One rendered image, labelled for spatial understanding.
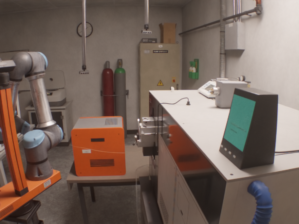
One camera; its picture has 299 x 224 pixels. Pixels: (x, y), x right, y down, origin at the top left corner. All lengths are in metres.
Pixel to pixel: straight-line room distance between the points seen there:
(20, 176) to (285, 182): 1.00
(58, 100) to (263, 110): 4.08
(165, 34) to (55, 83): 2.43
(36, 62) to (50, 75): 3.57
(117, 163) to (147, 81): 2.78
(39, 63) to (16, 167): 0.54
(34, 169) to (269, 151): 1.03
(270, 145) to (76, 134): 1.52
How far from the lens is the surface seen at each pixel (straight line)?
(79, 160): 1.91
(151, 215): 1.46
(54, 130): 1.26
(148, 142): 1.43
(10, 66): 0.99
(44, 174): 1.21
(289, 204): 0.64
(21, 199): 1.13
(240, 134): 0.52
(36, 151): 1.17
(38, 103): 1.25
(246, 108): 0.51
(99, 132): 1.79
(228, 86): 1.08
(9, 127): 1.00
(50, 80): 4.85
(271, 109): 0.51
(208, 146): 0.62
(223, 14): 2.96
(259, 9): 2.27
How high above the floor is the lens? 1.67
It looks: 14 degrees down
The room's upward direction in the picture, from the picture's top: straight up
